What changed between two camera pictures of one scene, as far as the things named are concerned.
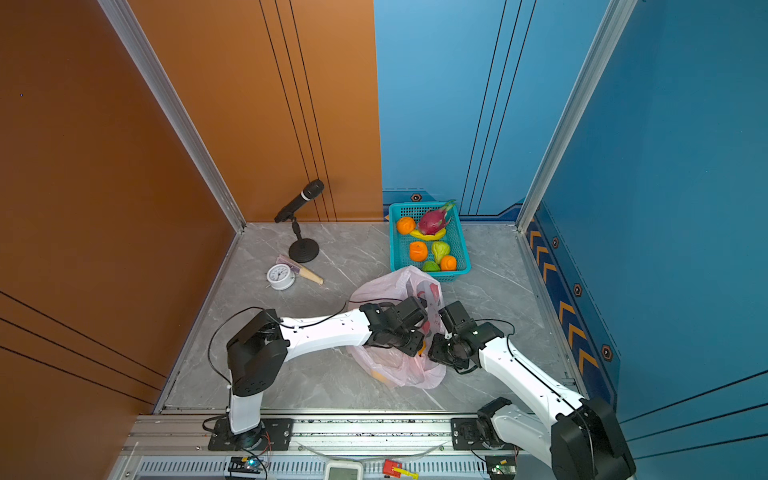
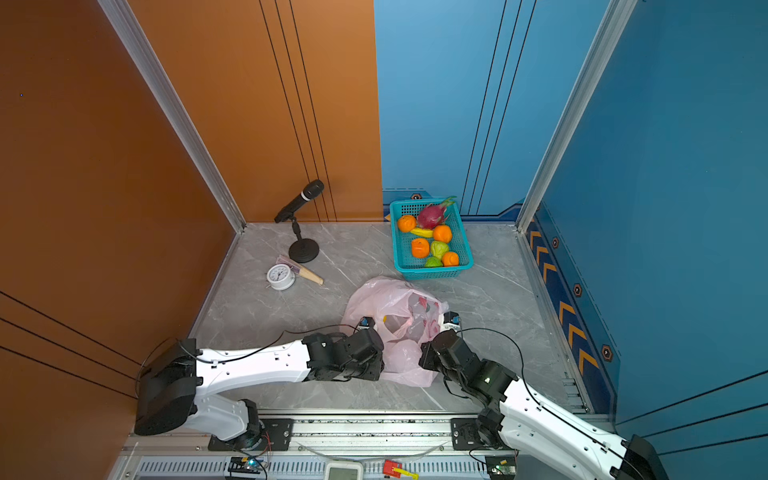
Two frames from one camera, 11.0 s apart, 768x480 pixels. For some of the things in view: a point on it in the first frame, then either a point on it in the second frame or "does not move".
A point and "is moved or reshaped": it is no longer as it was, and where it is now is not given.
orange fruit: [405, 225] does not move
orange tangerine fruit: [418, 251] does not move
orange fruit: [448, 263] does not move
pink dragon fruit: [433, 220] does not move
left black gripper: [416, 345] to [378, 366]
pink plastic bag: [390, 366] is moved or reshaped
